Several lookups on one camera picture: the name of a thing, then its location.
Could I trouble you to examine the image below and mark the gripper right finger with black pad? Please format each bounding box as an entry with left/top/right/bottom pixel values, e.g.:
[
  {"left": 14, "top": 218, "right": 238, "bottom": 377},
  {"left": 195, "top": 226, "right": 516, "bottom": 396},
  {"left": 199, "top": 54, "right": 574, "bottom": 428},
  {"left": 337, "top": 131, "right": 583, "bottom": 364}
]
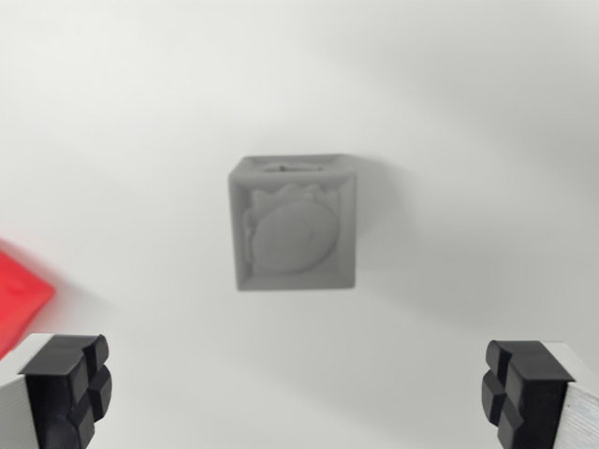
[{"left": 479, "top": 340, "right": 599, "bottom": 449}]

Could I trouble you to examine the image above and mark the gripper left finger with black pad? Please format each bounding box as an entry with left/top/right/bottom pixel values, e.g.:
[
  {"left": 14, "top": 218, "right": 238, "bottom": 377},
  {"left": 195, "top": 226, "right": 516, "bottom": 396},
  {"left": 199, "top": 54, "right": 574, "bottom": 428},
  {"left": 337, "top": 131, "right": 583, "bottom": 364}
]
[{"left": 0, "top": 333, "right": 113, "bottom": 449}]

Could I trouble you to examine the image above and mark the grey embossed rubber cube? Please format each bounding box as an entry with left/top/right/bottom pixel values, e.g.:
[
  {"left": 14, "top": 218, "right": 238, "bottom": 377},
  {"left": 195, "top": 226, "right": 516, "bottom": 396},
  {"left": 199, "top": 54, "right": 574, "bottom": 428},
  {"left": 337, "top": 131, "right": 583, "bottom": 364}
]
[{"left": 228, "top": 153, "right": 359, "bottom": 292}]

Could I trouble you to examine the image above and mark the red embossed rubber cube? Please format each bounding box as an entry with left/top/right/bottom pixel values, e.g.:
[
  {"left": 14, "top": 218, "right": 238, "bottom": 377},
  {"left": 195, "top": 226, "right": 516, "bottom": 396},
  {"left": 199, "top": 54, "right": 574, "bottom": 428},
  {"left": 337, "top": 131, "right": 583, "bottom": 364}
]
[{"left": 0, "top": 238, "right": 57, "bottom": 360}]

